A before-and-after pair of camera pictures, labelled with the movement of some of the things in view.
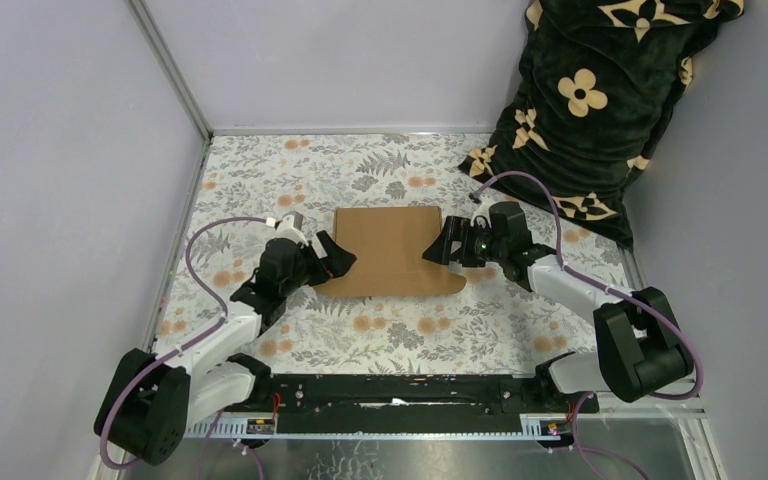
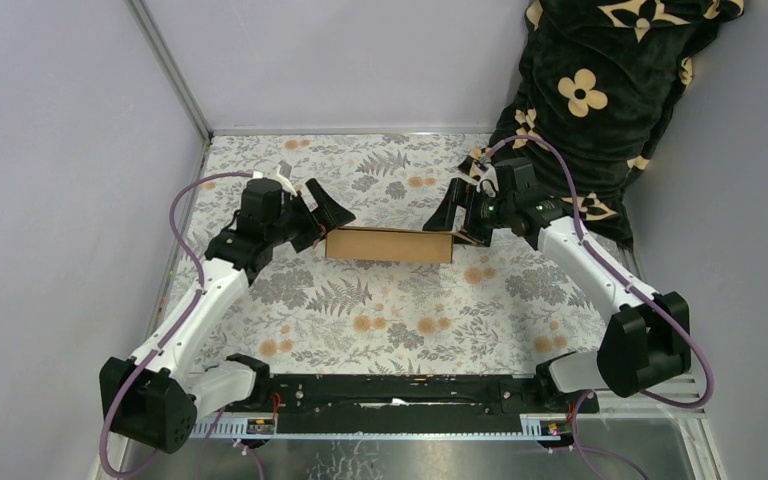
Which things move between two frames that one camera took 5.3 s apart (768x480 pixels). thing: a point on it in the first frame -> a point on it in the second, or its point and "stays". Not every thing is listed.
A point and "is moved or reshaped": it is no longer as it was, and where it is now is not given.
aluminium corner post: x=159 y=47 stays
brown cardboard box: x=389 y=244 is moved or reshaped
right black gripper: x=455 y=229 -> x=459 y=194
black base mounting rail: x=408 y=404 stays
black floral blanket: x=596 y=79 stays
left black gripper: x=337 y=263 -> x=329 y=214
